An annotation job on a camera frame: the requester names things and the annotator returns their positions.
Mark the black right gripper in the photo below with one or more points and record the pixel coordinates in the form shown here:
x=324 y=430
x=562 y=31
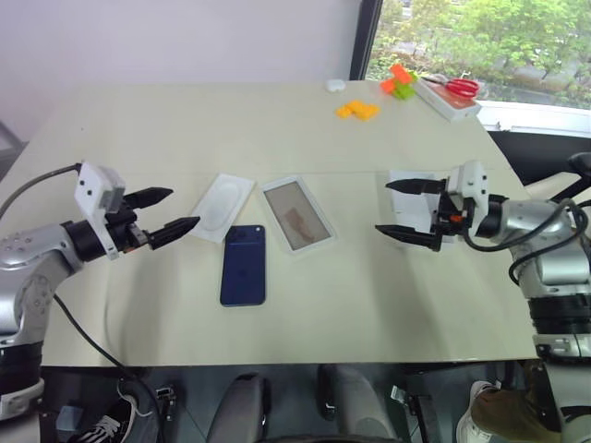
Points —
x=447 y=217

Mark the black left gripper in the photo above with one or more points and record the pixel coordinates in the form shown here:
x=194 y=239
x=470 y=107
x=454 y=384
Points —
x=127 y=231

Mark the white plastic tray insert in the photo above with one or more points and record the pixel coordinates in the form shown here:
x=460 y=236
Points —
x=224 y=205

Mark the dark blue smartphone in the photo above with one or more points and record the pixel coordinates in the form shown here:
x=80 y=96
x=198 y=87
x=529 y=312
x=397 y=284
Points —
x=243 y=267

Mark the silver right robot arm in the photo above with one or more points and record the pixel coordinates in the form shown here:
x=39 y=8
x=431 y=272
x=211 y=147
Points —
x=531 y=217

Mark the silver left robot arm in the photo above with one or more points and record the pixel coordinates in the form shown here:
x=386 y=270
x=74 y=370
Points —
x=27 y=258

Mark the blue-grey rectangular block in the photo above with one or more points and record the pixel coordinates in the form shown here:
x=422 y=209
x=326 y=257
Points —
x=68 y=417

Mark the white flat tray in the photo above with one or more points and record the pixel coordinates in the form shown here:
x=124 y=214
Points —
x=450 y=105

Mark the yellow toy blocks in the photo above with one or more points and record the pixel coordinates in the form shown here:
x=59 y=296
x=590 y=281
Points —
x=358 y=110

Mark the green toy block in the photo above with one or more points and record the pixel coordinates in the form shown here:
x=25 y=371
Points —
x=405 y=91

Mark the orange toy block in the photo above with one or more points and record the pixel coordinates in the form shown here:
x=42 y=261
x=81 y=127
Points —
x=399 y=74

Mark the white earbuds case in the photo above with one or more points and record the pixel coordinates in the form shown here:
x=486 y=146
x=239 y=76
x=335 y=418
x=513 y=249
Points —
x=334 y=85

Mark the white window sill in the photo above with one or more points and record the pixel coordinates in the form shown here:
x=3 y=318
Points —
x=531 y=115

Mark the dark grey cabinet edge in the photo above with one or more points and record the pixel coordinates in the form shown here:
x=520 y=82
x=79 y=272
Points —
x=9 y=147

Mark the black office chair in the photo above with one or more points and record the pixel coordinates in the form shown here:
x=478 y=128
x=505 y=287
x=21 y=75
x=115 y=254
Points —
x=579 y=161

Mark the grey black rounded shape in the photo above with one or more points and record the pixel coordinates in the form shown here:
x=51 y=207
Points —
x=240 y=406
x=355 y=406

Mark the brown shoe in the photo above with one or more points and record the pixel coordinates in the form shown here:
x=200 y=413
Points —
x=498 y=410

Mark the black white-striped sneaker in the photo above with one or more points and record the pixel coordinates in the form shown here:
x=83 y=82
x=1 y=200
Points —
x=111 y=424

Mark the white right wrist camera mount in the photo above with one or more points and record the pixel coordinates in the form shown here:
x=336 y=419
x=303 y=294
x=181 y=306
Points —
x=471 y=182

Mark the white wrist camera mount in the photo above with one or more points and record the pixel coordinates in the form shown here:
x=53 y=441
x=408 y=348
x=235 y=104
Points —
x=471 y=182
x=94 y=187

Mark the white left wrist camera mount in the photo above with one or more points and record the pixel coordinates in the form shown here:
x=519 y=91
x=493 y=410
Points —
x=94 y=187

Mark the black window frame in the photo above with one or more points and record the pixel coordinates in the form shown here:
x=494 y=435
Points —
x=365 y=37

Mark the black metal table bracket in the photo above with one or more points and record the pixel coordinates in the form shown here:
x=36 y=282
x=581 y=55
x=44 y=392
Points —
x=415 y=406
x=166 y=399

